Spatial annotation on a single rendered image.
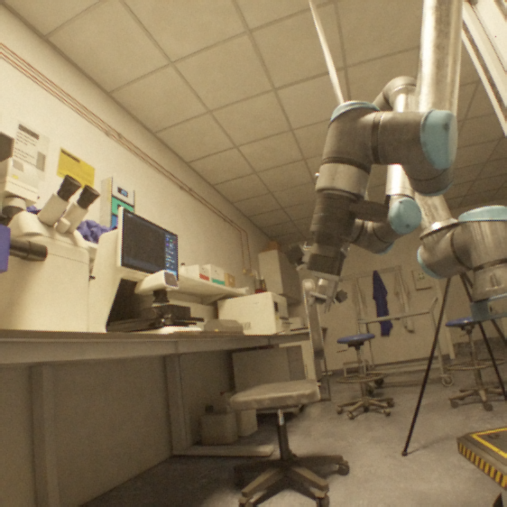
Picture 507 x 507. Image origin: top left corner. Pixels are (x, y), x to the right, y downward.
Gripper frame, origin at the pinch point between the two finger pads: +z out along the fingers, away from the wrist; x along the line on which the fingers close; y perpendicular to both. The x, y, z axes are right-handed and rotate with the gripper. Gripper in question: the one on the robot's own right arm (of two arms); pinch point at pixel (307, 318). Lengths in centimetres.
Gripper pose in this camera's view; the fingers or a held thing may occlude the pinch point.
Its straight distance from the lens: 91.8
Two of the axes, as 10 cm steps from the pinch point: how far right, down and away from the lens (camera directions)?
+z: -2.9, 9.0, -3.3
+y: 9.6, 2.6, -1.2
